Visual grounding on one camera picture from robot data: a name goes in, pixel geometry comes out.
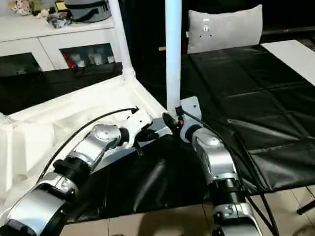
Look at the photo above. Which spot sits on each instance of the white plastic table leg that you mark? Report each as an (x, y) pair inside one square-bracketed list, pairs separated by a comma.
[(120, 39), (173, 54)]

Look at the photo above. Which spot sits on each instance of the white plastic table top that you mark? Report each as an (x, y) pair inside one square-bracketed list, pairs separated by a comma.
[(39, 132)]

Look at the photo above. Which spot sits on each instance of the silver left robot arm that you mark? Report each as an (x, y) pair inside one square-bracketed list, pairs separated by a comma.
[(74, 172)]

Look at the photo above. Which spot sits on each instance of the black work mat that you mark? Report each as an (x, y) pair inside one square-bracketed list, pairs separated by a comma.
[(256, 98)]

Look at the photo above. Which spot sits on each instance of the black furniture with yellow label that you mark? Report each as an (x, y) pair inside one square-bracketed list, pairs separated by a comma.
[(147, 24)]

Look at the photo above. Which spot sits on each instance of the grey cushion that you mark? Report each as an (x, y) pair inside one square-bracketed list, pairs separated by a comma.
[(224, 27)]

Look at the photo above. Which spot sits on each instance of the white flat panel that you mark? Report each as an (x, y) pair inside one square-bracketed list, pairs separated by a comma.
[(293, 54)]

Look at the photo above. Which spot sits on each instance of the grey round appliance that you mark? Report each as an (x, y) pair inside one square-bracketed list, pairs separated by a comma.
[(88, 10)]

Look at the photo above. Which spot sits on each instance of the white glass-door cabinet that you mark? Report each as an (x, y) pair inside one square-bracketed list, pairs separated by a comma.
[(39, 39)]

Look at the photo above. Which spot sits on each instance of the small yellow grey gadget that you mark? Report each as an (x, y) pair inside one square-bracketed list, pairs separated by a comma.
[(58, 19)]

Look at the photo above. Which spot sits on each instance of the black stand leg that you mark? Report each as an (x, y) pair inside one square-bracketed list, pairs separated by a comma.
[(306, 206)]

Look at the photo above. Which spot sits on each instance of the small white plush toy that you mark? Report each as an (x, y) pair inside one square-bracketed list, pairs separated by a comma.
[(20, 7)]

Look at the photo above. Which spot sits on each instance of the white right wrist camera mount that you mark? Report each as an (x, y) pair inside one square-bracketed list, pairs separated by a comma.
[(191, 110)]

